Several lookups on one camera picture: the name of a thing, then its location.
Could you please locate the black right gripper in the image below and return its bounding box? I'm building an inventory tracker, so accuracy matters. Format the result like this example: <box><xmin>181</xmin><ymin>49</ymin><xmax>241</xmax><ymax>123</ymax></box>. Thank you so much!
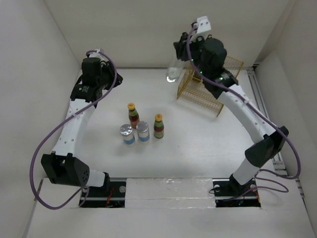
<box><xmin>174</xmin><ymin>32</ymin><xmax>210</xmax><ymax>78</ymax></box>

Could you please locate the clear glass oil bottle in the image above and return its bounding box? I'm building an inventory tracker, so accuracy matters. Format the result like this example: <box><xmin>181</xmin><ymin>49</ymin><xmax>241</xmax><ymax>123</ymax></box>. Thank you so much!
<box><xmin>166</xmin><ymin>57</ymin><xmax>185</xmax><ymax>83</ymax></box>

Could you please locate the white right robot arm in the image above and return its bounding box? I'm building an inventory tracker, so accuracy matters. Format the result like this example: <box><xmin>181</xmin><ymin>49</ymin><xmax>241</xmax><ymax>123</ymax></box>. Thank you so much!
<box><xmin>173</xmin><ymin>32</ymin><xmax>289</xmax><ymax>196</ymax></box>

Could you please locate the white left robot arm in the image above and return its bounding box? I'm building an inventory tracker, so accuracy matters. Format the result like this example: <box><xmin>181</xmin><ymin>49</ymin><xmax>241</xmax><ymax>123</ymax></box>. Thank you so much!
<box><xmin>41</xmin><ymin>57</ymin><xmax>122</xmax><ymax>197</ymax></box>

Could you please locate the brown sauce bottle far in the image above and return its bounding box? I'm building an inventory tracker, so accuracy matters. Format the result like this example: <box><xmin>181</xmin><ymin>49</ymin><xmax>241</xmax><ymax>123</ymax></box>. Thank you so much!
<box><xmin>127</xmin><ymin>103</ymin><xmax>140</xmax><ymax>128</ymax></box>

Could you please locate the brown sauce bottle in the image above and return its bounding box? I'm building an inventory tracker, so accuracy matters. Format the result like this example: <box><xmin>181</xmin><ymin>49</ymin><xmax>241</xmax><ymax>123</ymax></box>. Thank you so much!
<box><xmin>154</xmin><ymin>114</ymin><xmax>164</xmax><ymax>139</ymax></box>
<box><xmin>127</xmin><ymin>103</ymin><xmax>140</xmax><ymax>128</ymax></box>

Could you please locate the spice jar silver lid left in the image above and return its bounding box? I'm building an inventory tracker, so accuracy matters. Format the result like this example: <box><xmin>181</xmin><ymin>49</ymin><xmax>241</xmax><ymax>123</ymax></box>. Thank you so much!
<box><xmin>120</xmin><ymin>124</ymin><xmax>135</xmax><ymax>146</ymax></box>

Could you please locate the spice jar silver lid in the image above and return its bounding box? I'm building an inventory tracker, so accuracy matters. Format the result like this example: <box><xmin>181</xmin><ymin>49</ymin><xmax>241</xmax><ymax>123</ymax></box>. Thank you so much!
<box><xmin>136</xmin><ymin>121</ymin><xmax>150</xmax><ymax>143</ymax></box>
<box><xmin>120</xmin><ymin>124</ymin><xmax>135</xmax><ymax>146</ymax></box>

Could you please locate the spice jar silver lid right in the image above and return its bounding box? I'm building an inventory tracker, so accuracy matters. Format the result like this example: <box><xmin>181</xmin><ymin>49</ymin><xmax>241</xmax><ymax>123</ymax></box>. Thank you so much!
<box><xmin>136</xmin><ymin>121</ymin><xmax>150</xmax><ymax>143</ymax></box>

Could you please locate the brown sauce bottle near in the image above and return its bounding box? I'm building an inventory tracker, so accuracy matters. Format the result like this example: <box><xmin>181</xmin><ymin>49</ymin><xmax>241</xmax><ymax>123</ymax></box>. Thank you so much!
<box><xmin>154</xmin><ymin>114</ymin><xmax>164</xmax><ymax>139</ymax></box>

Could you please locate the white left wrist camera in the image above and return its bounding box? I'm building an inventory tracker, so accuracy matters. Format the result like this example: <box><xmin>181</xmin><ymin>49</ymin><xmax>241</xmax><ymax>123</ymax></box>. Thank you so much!
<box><xmin>86</xmin><ymin>48</ymin><xmax>101</xmax><ymax>58</ymax></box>

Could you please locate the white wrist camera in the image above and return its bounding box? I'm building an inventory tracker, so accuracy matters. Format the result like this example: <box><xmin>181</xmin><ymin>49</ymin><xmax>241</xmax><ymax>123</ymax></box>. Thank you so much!
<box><xmin>86</xmin><ymin>48</ymin><xmax>101</xmax><ymax>58</ymax></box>
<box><xmin>192</xmin><ymin>16</ymin><xmax>211</xmax><ymax>34</ymax></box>

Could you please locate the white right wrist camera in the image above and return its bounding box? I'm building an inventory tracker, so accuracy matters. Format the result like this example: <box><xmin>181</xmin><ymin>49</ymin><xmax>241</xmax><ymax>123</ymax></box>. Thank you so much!
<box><xmin>192</xmin><ymin>16</ymin><xmax>211</xmax><ymax>34</ymax></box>

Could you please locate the gold wire basket rack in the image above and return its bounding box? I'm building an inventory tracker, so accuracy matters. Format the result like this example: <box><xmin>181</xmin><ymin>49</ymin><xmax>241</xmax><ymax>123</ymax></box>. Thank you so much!
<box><xmin>177</xmin><ymin>56</ymin><xmax>244</xmax><ymax>117</ymax></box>

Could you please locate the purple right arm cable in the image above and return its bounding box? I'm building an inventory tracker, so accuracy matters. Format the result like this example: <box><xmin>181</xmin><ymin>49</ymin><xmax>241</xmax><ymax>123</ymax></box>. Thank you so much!
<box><xmin>187</xmin><ymin>26</ymin><xmax>302</xmax><ymax>202</ymax></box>

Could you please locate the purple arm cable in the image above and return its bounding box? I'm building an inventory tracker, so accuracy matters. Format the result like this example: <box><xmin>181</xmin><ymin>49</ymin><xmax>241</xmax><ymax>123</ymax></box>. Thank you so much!
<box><xmin>187</xmin><ymin>26</ymin><xmax>302</xmax><ymax>202</ymax></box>
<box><xmin>29</xmin><ymin>51</ymin><xmax>117</xmax><ymax>210</ymax></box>

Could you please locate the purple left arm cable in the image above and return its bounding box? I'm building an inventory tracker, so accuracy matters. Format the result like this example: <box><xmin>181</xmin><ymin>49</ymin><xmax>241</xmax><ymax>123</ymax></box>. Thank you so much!
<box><xmin>29</xmin><ymin>51</ymin><xmax>117</xmax><ymax>210</ymax></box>

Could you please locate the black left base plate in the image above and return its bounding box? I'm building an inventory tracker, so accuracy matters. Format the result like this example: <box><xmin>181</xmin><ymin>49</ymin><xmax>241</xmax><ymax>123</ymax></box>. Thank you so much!
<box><xmin>79</xmin><ymin>178</ymin><xmax>127</xmax><ymax>208</ymax></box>

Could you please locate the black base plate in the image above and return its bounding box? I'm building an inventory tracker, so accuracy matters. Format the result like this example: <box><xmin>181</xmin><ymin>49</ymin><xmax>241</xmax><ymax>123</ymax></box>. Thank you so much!
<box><xmin>79</xmin><ymin>178</ymin><xmax>127</xmax><ymax>208</ymax></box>
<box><xmin>209</xmin><ymin>178</ymin><xmax>261</xmax><ymax>208</ymax></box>

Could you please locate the aluminium side rail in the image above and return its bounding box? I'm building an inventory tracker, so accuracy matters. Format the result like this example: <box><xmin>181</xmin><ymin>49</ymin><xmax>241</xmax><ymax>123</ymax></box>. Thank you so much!
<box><xmin>246</xmin><ymin>64</ymin><xmax>288</xmax><ymax>177</ymax></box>

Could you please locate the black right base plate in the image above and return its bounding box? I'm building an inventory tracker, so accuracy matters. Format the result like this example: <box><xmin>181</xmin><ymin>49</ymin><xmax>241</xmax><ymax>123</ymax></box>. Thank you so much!
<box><xmin>209</xmin><ymin>178</ymin><xmax>261</xmax><ymax>208</ymax></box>

